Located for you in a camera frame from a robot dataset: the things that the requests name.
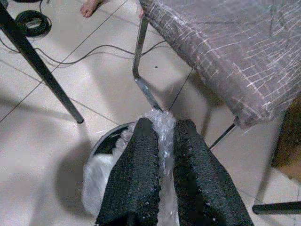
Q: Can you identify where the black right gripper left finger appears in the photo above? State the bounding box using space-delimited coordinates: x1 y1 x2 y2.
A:
95 117 161 226

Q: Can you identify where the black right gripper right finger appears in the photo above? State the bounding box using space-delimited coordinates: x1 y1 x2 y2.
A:
172 118 254 226

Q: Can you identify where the clear bubble wrap piece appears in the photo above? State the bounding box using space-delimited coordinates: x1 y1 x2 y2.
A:
143 109 181 226

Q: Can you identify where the white plastic bin trash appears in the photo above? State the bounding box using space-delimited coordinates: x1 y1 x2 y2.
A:
82 130 136 217

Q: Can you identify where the round black rubbish bin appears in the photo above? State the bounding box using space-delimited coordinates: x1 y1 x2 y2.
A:
82 121 140 218

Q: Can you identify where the black table leg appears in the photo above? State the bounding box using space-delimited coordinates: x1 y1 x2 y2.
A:
252 201 301 215
0 1 85 124

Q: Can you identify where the large printed cardboard box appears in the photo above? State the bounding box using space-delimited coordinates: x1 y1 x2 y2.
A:
271 95 301 183

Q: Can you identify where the grey checked fabric chair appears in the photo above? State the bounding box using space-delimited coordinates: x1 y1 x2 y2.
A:
132 0 301 203

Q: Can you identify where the grey floor cable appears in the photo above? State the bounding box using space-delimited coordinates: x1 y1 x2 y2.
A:
0 39 168 69

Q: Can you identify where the coiled black cable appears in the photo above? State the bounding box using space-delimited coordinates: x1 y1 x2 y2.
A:
15 10 53 38

